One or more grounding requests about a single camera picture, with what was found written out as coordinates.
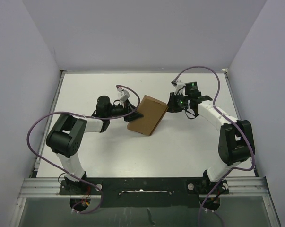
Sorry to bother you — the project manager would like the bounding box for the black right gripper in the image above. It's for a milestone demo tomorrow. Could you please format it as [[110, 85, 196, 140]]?
[[164, 92, 190, 114]]

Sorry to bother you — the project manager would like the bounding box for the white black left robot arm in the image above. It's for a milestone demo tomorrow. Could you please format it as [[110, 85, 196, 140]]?
[[46, 96, 144, 194]]

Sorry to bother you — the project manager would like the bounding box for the brown cardboard box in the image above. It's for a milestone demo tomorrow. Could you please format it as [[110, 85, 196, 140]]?
[[127, 95, 168, 136]]

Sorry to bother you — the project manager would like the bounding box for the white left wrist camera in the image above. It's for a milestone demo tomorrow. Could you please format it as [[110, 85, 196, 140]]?
[[117, 87, 130, 103]]

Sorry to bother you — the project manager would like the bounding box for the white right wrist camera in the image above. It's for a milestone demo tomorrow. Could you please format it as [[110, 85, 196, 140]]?
[[171, 80, 185, 95]]

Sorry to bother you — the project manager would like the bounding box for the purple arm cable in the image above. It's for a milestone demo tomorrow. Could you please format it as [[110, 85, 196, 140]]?
[[26, 84, 140, 215], [175, 66, 256, 227]]

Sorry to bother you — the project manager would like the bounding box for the aluminium frame rail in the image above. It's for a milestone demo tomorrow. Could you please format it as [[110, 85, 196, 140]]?
[[19, 177, 268, 198]]

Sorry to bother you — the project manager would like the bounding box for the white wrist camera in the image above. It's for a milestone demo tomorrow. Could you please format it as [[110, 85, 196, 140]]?
[[117, 87, 130, 103], [171, 80, 185, 95]]

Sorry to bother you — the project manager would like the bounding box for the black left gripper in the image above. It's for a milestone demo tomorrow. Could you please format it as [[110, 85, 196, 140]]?
[[106, 99, 143, 122]]

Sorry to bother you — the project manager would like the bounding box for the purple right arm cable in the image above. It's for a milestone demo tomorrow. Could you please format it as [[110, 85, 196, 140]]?
[[175, 66, 256, 227]]

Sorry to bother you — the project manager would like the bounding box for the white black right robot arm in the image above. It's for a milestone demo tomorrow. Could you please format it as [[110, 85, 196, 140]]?
[[167, 80, 255, 193]]

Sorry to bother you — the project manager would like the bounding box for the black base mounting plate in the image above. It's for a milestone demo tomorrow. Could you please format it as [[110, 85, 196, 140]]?
[[59, 177, 229, 211]]

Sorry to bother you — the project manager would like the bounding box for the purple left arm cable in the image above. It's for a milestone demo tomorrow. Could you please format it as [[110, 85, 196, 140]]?
[[26, 84, 140, 215]]

